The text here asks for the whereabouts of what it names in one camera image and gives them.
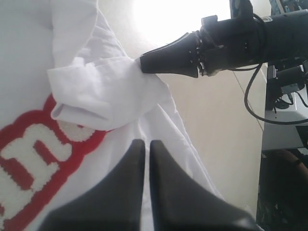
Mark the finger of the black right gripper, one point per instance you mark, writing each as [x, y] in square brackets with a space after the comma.
[179, 57]

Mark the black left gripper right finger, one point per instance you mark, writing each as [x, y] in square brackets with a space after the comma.
[181, 204]

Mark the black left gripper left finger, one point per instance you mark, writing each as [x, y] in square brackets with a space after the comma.
[114, 204]

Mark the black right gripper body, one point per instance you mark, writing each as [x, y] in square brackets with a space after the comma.
[230, 44]

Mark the white t-shirt red logo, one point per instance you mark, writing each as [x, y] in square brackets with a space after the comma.
[71, 102]

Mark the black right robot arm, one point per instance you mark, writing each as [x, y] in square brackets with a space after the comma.
[287, 36]

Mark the grey equipment stand background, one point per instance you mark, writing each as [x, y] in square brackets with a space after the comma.
[283, 181]

